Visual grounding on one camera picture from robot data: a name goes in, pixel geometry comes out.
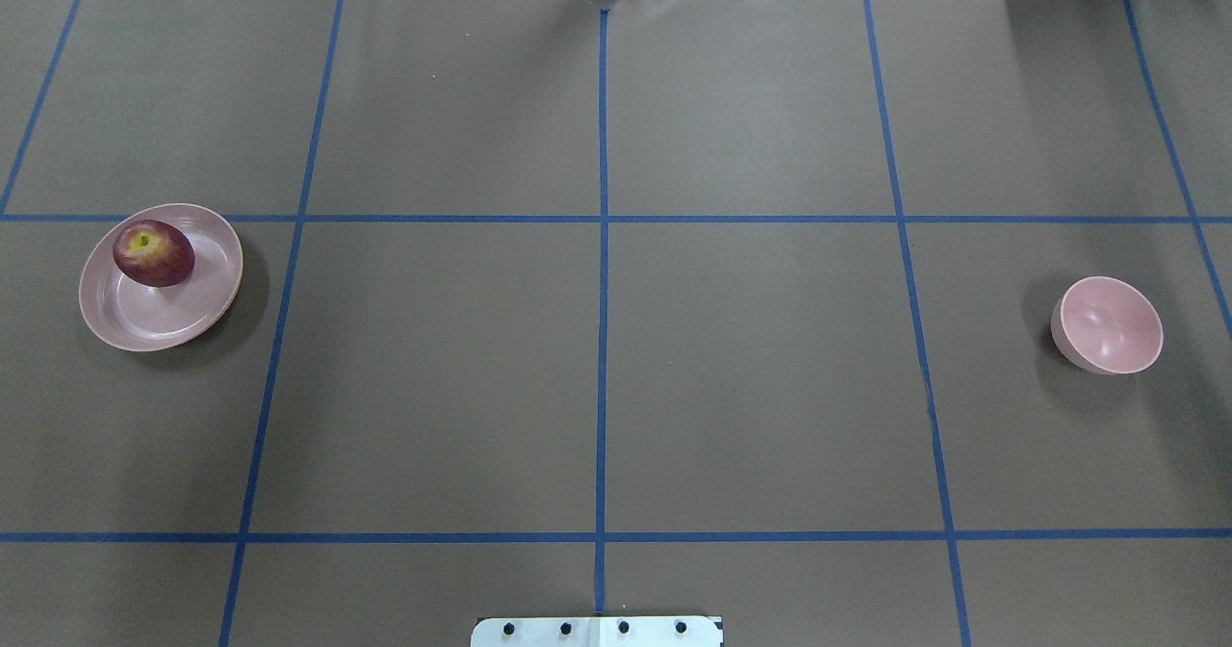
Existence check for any red apple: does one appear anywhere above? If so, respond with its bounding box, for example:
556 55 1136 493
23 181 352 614
112 219 196 288

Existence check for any pink bowl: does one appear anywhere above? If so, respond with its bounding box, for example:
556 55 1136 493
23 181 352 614
1050 275 1165 375

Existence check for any pink plate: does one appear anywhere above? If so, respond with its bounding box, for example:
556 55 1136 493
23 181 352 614
78 203 244 352

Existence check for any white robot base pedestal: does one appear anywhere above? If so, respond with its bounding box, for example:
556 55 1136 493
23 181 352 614
469 615 726 646

